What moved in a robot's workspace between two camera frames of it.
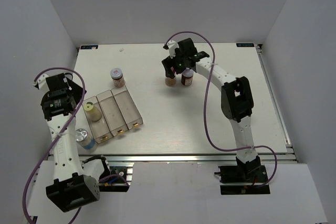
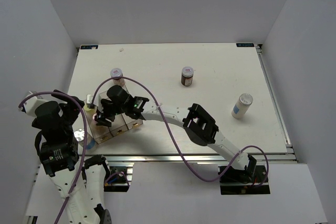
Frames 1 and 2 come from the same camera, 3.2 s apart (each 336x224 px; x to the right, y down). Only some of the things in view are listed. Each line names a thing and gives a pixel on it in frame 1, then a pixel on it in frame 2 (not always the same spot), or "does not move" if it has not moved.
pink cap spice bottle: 170,82 to 94,123
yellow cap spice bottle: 94,114 does not move
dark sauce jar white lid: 187,76 does not move
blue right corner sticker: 245,44 does not move
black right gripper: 169,62 to 101,117
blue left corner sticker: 89,47 does not move
